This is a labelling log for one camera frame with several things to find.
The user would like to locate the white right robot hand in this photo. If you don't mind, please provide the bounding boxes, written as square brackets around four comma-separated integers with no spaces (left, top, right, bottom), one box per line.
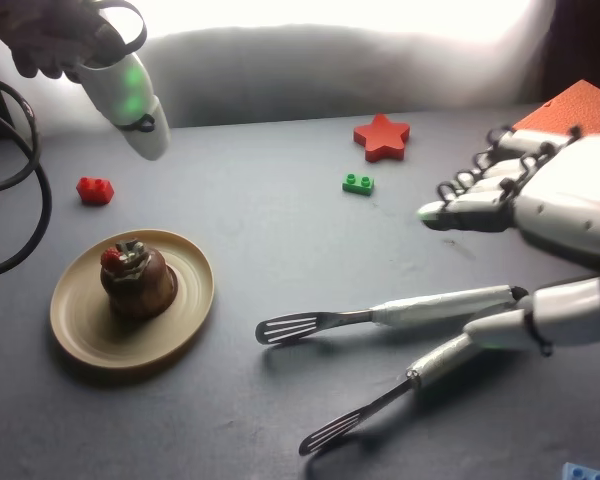
[417,124,600,357]

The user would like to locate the metal tongs with taped handles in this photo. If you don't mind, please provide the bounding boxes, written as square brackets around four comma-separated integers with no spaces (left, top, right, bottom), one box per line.
[255,283,531,457]

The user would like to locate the brown cupcake toy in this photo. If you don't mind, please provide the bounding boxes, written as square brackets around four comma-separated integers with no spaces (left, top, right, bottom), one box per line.
[99,239,179,319]

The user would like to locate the orange textured foam block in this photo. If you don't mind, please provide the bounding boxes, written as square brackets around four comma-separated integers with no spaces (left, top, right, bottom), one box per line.
[512,79,600,139]

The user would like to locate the red star block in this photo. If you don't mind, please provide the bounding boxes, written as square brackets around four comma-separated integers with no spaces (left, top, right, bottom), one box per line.
[353,113,411,164]

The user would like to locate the green toy brick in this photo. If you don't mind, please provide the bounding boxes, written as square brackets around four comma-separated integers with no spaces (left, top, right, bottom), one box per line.
[341,172,375,194]

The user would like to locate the white fabric sheet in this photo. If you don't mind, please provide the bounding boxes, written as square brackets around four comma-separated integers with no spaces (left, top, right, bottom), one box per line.
[29,0,600,131]

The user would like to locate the light blue toy brick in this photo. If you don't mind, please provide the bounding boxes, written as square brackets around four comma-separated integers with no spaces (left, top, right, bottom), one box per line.
[562,462,600,480]

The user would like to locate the grey table cloth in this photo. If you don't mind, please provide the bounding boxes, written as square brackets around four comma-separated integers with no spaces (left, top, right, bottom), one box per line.
[0,102,600,480]

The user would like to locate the red toy brick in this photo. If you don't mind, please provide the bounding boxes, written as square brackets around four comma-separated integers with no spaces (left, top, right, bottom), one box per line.
[76,176,115,205]

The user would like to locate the beige round plate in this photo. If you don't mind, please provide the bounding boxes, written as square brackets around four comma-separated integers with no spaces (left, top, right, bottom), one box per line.
[49,228,215,372]

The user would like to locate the black looped cable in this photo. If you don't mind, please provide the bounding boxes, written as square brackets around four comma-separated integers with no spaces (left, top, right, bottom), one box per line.
[0,79,54,280]

